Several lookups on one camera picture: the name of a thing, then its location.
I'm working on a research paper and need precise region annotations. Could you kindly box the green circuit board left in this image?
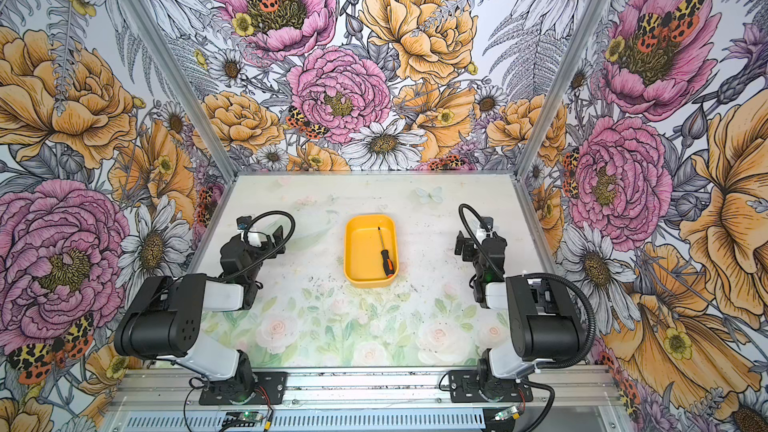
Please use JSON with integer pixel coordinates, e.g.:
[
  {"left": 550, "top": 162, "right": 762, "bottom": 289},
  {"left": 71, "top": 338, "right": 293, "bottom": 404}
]
[{"left": 222, "top": 411, "right": 268, "bottom": 427}]

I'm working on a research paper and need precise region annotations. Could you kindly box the orange black screwdriver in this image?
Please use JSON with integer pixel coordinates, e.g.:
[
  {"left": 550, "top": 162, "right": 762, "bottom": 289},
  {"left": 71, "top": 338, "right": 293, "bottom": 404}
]
[{"left": 377, "top": 227, "right": 395, "bottom": 277}]

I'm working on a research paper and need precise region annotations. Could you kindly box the vertical aluminium corner post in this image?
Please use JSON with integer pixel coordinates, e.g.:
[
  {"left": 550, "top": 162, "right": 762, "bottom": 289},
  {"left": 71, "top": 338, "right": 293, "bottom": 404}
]
[{"left": 514, "top": 0, "right": 610, "bottom": 180}]

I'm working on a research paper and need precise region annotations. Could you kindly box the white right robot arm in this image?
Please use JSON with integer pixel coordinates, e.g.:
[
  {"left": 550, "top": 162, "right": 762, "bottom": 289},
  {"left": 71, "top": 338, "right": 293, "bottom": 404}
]
[{"left": 449, "top": 206, "right": 597, "bottom": 402}]

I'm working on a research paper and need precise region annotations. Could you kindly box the white ventilated cable duct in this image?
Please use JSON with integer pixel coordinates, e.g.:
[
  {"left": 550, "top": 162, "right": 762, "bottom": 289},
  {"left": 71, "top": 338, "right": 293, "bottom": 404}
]
[{"left": 111, "top": 408, "right": 486, "bottom": 431}]

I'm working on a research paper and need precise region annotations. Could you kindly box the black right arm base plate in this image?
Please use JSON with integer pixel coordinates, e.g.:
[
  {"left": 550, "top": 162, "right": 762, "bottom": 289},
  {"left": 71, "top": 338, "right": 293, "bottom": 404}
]
[{"left": 440, "top": 369, "right": 533, "bottom": 403}]

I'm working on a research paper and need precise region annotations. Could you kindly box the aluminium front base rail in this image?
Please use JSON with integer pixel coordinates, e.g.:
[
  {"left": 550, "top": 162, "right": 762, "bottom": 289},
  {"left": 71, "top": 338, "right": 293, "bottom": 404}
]
[{"left": 107, "top": 364, "right": 622, "bottom": 412}]

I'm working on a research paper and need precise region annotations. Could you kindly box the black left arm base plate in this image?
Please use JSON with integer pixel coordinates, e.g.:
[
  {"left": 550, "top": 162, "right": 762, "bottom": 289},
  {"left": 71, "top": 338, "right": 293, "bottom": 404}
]
[{"left": 198, "top": 372, "right": 288, "bottom": 406}]

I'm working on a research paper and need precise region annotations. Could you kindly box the small circuit board right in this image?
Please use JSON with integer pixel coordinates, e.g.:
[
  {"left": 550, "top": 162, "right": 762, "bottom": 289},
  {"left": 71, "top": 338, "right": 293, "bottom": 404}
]
[{"left": 493, "top": 405, "right": 521, "bottom": 422}]

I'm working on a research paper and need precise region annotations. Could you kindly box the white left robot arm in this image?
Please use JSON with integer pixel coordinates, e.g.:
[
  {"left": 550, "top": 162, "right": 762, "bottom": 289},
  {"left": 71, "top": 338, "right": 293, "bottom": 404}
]
[{"left": 113, "top": 210, "right": 296, "bottom": 406}]

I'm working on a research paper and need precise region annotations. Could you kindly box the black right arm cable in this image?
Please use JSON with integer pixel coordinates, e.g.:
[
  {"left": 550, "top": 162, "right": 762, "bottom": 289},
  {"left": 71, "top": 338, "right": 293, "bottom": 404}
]
[{"left": 458, "top": 203, "right": 598, "bottom": 432}]

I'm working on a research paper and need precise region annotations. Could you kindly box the yellow plastic bin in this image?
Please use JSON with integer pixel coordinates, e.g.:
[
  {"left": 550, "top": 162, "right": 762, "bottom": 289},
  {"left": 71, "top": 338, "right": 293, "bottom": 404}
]
[{"left": 344, "top": 214, "right": 399, "bottom": 289}]

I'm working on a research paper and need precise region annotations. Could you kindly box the left aluminium corner post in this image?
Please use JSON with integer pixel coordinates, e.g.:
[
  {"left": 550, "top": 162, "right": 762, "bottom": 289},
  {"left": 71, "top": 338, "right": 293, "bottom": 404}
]
[{"left": 118, "top": 0, "right": 238, "bottom": 184}]

